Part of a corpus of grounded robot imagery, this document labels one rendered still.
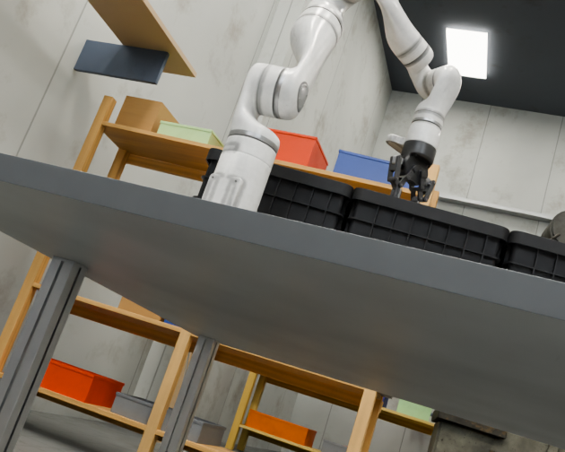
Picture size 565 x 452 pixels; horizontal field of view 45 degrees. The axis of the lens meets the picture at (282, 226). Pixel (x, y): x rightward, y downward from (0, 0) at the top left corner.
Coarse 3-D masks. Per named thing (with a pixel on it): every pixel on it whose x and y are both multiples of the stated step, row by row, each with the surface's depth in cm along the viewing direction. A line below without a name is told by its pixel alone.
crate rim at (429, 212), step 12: (360, 192) 131; (372, 192) 131; (384, 204) 130; (396, 204) 130; (408, 204) 129; (420, 204) 129; (432, 216) 128; (444, 216) 128; (456, 216) 128; (468, 228) 127; (480, 228) 127; (492, 228) 127; (504, 228) 127; (504, 240) 127
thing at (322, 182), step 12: (216, 156) 136; (276, 168) 134; (288, 168) 134; (300, 180) 133; (312, 180) 132; (324, 180) 132; (336, 192) 131; (348, 192) 132; (348, 204) 139; (348, 216) 146
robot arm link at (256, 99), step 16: (256, 64) 123; (256, 80) 120; (272, 80) 120; (240, 96) 120; (256, 96) 121; (272, 96) 120; (240, 112) 119; (256, 112) 124; (272, 112) 122; (240, 128) 118; (256, 128) 118; (272, 144) 119
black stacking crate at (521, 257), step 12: (504, 252) 132; (516, 252) 126; (528, 252) 126; (540, 252) 126; (504, 264) 127; (516, 264) 125; (528, 264) 125; (540, 264) 125; (552, 264) 125; (564, 264) 125; (540, 276) 125; (552, 276) 124; (564, 276) 123
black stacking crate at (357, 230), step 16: (352, 208) 134; (368, 208) 131; (384, 208) 131; (352, 224) 130; (368, 224) 130; (384, 224) 130; (400, 224) 130; (416, 224) 129; (432, 224) 129; (448, 224) 129; (384, 240) 129; (400, 240) 129; (416, 240) 128; (432, 240) 128; (448, 240) 128; (464, 240) 128; (480, 240) 127; (496, 240) 127; (464, 256) 127; (480, 256) 127; (496, 256) 127
